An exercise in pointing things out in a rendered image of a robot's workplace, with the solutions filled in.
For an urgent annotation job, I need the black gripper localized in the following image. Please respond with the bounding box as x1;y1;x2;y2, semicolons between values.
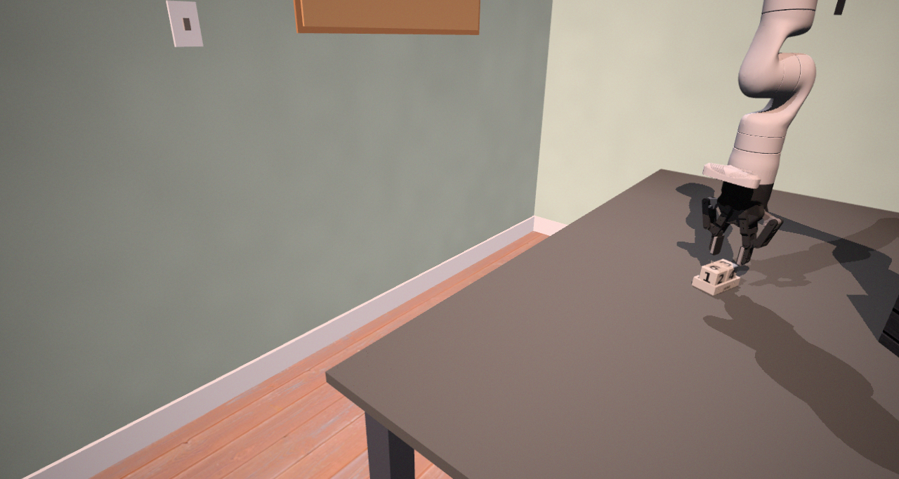
702;181;784;266

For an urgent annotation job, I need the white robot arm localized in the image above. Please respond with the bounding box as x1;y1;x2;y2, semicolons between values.
702;0;818;188

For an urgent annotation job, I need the cream rectangular tray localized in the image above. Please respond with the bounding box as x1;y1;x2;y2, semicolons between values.
692;275;740;296

